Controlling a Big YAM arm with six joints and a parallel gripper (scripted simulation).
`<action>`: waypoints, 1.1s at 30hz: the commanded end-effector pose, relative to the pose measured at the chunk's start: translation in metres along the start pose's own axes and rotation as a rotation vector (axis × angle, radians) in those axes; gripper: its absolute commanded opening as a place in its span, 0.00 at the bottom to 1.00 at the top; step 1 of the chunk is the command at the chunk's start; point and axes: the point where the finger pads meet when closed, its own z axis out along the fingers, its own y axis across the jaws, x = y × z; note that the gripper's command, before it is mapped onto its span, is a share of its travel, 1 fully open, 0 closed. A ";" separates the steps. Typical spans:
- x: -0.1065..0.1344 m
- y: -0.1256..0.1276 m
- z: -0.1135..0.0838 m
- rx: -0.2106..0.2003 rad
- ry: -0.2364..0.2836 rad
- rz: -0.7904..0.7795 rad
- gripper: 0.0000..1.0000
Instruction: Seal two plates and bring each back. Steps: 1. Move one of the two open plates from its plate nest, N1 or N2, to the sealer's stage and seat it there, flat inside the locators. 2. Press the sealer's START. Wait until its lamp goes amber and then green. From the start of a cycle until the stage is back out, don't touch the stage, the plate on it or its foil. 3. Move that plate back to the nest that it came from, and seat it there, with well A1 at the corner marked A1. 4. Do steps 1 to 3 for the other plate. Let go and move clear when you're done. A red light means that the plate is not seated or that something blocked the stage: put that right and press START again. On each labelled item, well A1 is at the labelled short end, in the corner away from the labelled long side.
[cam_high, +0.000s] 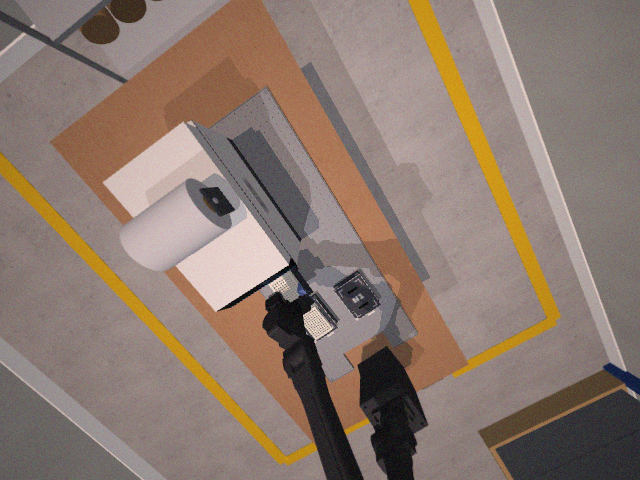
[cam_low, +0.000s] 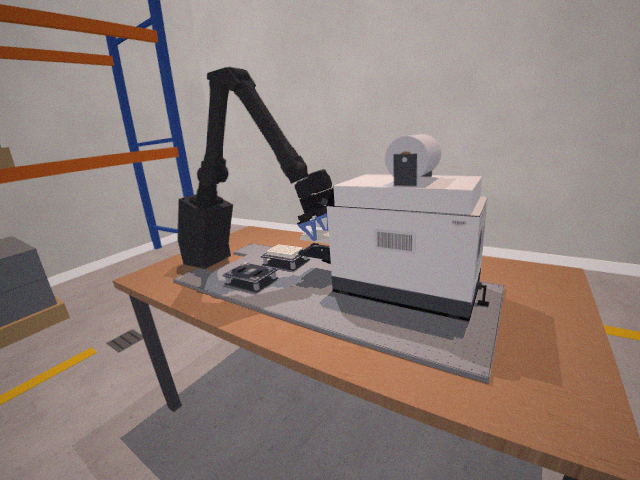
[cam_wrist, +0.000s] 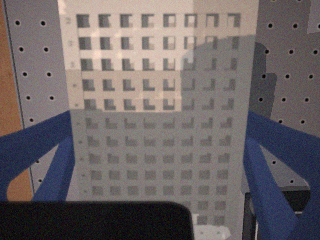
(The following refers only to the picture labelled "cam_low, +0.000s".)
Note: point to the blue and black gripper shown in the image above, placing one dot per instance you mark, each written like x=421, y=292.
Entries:
x=305, y=219

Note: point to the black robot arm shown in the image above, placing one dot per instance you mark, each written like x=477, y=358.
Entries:
x=214, y=171

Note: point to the white cylinder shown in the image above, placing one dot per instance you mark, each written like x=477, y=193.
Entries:
x=426, y=147

